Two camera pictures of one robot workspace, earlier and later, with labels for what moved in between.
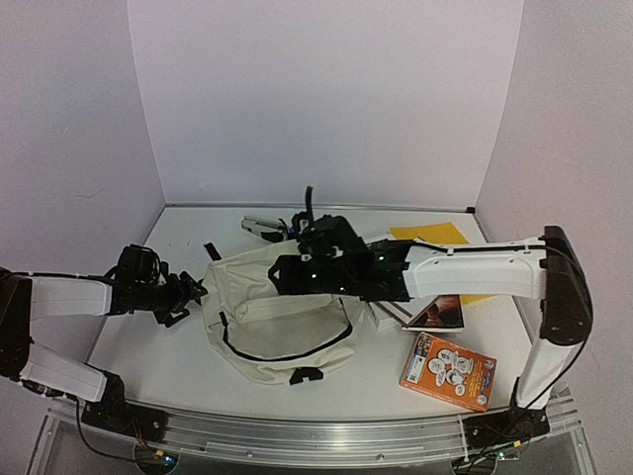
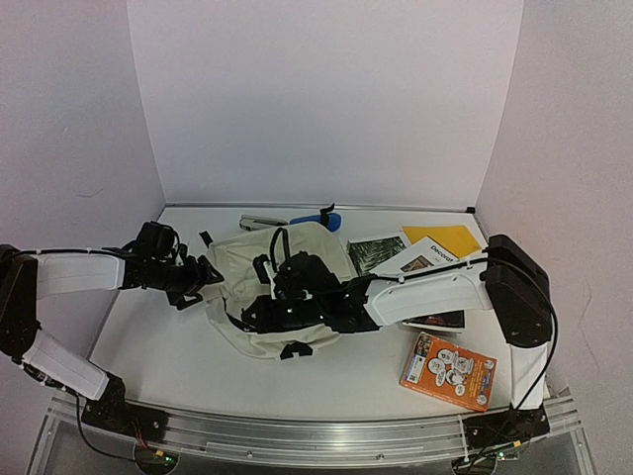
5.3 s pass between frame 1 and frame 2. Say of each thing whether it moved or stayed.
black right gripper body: moved
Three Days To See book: stayed
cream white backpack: moved
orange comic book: stayed
